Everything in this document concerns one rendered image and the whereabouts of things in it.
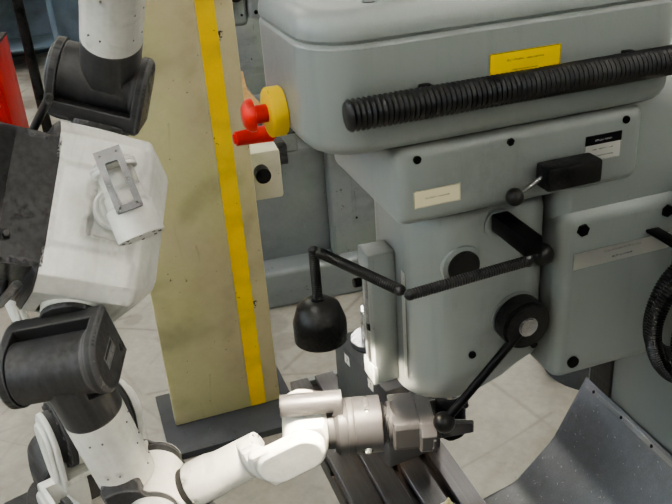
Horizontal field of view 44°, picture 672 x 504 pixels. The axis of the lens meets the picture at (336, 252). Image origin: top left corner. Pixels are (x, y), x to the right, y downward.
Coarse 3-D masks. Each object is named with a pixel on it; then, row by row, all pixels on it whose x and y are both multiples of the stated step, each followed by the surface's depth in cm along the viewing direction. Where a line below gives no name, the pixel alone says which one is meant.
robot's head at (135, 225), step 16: (128, 160) 111; (96, 176) 111; (112, 176) 110; (128, 192) 110; (144, 192) 112; (96, 208) 116; (112, 208) 111; (144, 208) 110; (112, 224) 111; (128, 224) 110; (144, 224) 110; (160, 224) 112; (128, 240) 111
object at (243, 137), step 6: (258, 126) 110; (264, 126) 110; (234, 132) 109; (240, 132) 109; (246, 132) 109; (258, 132) 109; (264, 132) 109; (288, 132) 111; (294, 132) 111; (234, 138) 109; (240, 138) 109; (246, 138) 109; (252, 138) 109; (258, 138) 109; (264, 138) 110; (270, 138) 110; (240, 144) 109; (246, 144) 110
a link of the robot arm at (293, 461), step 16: (304, 432) 123; (240, 448) 128; (256, 448) 126; (272, 448) 124; (288, 448) 123; (304, 448) 123; (320, 448) 123; (256, 464) 125; (272, 464) 124; (288, 464) 124; (304, 464) 124; (272, 480) 125
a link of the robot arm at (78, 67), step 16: (64, 48) 123; (80, 48) 120; (64, 64) 123; (80, 64) 123; (96, 64) 119; (112, 64) 119; (128, 64) 120; (64, 80) 123; (80, 80) 123; (96, 80) 122; (112, 80) 122; (128, 80) 123; (64, 96) 125; (80, 96) 125; (96, 96) 125; (112, 96) 125; (128, 96) 125
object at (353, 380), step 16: (352, 336) 170; (336, 352) 173; (352, 352) 167; (352, 368) 167; (352, 384) 170; (368, 384) 161; (384, 384) 157; (400, 384) 156; (384, 400) 156; (384, 448) 163; (416, 448) 164
